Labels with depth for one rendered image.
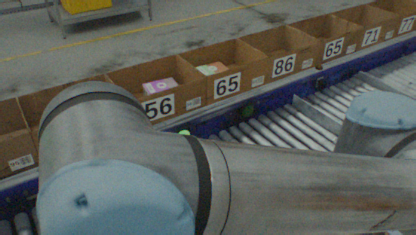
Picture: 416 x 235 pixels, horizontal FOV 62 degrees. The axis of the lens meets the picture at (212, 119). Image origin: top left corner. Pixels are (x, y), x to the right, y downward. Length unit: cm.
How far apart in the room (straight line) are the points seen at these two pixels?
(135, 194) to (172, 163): 6
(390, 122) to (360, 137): 7
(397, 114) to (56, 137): 62
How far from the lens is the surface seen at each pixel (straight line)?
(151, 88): 176
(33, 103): 173
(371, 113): 74
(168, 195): 27
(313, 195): 40
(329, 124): 192
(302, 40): 223
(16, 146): 148
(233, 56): 210
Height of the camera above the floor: 186
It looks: 36 degrees down
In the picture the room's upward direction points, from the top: 1 degrees clockwise
